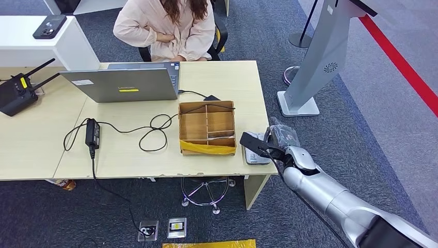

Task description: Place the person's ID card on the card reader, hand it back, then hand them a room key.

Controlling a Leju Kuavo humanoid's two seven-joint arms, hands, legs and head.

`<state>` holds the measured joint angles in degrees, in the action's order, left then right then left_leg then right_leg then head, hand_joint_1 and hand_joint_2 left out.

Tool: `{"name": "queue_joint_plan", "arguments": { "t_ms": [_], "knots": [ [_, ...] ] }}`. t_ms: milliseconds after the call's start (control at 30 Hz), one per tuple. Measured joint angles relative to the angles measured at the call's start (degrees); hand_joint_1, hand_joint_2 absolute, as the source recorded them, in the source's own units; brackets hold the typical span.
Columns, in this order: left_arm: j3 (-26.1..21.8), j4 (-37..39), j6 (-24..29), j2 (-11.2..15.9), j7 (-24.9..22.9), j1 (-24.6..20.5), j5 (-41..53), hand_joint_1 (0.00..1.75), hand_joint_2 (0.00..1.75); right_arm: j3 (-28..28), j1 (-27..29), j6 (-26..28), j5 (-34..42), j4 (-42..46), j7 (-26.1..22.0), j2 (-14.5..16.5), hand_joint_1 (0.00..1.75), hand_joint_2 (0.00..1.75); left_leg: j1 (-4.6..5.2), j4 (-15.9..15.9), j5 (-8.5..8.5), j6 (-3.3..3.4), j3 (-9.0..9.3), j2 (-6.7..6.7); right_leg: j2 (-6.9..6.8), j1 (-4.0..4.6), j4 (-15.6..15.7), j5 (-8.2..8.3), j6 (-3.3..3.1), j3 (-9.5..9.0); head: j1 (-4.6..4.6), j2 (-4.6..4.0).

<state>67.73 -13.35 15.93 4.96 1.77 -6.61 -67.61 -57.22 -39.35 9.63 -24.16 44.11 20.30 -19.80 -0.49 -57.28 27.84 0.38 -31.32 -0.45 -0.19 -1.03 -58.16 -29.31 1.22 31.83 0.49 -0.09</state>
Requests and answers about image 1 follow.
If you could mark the black office chair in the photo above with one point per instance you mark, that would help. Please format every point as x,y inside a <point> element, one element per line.
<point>219,37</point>

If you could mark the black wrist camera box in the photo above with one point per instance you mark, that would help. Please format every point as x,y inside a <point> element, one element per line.
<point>251,142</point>

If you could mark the chrome stanchion base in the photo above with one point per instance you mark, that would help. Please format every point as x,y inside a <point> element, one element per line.
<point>287,77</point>

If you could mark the black remote with antennas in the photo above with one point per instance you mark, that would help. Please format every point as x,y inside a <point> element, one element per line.
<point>17,95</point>

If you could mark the small black hub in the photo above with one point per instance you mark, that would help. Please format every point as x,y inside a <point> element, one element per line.
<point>212,98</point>

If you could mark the grey laptop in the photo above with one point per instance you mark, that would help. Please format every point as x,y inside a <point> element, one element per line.
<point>126,85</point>

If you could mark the person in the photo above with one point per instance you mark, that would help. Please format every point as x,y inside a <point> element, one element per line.
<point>171,30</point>

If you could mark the white card reader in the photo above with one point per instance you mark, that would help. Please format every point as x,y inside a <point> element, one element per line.
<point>255,159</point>

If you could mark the person's right hand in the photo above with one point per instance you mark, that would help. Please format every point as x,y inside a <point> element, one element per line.
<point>165,37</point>

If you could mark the chrome stool base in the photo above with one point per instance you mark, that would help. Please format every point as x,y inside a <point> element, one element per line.
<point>204,191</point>

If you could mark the open floor socket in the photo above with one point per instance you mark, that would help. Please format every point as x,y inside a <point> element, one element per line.
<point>148,230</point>

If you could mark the clear remote stand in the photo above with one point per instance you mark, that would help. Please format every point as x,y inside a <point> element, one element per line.
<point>38,90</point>

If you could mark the black stanchion post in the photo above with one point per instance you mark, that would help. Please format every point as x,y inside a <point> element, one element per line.
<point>300,40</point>

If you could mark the orange snack bag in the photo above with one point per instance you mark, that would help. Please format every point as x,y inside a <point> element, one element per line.
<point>66,185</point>

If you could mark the white desk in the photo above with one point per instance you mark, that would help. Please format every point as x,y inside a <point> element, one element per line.
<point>102,5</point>

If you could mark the divided cardboard box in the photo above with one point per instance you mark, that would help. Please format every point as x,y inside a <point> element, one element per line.
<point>193,126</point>

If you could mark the black smartphone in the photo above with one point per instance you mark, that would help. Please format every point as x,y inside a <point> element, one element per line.
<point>49,26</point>

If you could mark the person's left hand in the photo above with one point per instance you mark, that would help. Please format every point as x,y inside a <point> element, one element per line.
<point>179,59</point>

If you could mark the grey kiosk stand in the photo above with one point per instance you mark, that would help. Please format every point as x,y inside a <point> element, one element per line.
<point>325,51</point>

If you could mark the yellow packet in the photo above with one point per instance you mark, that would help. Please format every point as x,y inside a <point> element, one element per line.
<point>208,244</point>

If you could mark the white cabinet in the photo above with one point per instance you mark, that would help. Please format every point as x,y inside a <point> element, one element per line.
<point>68,48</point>

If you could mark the black power adapter brick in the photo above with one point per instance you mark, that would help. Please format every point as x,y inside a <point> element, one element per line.
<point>92,133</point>

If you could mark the pale room key card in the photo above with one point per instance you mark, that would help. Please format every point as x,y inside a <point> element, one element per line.
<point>222,138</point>

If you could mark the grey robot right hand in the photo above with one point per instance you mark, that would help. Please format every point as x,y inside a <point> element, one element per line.
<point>284,137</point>

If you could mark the floor socket yellow label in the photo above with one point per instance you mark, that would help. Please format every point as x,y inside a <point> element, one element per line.
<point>176,227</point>

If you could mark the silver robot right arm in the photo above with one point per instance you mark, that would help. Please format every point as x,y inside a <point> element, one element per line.
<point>328,198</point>

